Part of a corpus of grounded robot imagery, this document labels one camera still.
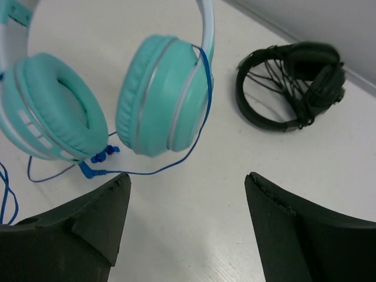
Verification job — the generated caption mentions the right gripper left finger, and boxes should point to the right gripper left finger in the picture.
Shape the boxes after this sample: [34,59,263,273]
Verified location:
[1,173,131,281]

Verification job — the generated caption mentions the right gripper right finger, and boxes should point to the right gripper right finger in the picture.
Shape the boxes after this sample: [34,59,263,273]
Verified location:
[244,172,375,281]

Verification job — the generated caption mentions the blue headphone cable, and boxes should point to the blue headphone cable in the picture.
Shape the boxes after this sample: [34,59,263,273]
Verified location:
[0,45,215,226]

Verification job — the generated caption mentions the teal cat-ear headphones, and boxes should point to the teal cat-ear headphones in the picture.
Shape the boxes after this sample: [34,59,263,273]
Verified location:
[1,1,215,163]

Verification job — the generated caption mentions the black headphones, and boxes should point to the black headphones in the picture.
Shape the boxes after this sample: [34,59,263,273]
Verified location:
[235,41,345,132]

